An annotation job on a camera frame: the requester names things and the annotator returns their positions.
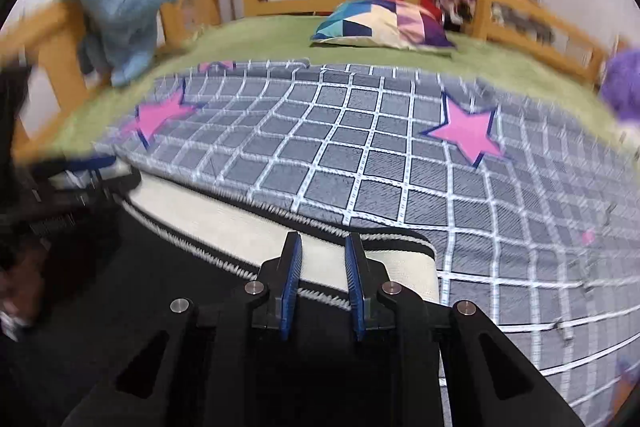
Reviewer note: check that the pile of small toys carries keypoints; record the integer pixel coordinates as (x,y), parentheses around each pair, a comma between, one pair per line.
(460,12)

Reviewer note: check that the black pants with white stripe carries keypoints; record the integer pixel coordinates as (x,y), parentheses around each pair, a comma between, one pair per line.
(165,267)

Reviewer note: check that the grey checked blanket pink stars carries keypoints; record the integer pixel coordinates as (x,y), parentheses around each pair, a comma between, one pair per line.
(350,132)

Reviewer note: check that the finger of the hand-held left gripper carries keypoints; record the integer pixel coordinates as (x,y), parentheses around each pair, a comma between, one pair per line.
(92,163)
(117,187)

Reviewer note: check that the colourful geometric pillow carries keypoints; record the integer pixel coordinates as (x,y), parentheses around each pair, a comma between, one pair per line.
(380,24)

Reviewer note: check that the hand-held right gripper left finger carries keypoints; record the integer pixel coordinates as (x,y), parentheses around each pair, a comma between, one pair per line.
(292,287)

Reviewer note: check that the person's left hand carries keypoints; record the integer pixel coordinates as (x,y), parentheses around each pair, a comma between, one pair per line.
(17,292)

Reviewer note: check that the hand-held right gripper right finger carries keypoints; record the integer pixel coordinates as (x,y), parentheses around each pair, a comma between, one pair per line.
(356,292)

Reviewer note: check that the purple plush toy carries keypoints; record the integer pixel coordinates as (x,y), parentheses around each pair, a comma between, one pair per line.
(625,82)

